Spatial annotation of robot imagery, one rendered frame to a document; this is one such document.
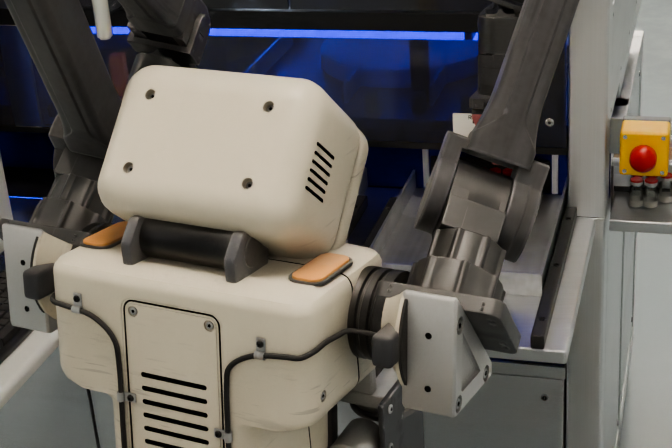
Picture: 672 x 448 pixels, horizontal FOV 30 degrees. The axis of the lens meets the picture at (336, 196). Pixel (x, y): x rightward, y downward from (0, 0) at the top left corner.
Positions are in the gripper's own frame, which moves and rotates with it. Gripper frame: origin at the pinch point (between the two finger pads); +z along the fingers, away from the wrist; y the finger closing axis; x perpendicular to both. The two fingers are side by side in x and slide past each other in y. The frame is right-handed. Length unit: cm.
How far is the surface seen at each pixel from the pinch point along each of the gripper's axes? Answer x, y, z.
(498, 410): 4, 34, 52
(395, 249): 17.4, 12.2, 17.7
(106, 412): 80, 36, 61
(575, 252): -9.5, 15.1, 17.4
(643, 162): -18.6, 21.0, 4.6
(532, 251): -3.2, 14.1, 17.3
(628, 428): -15, 112, 90
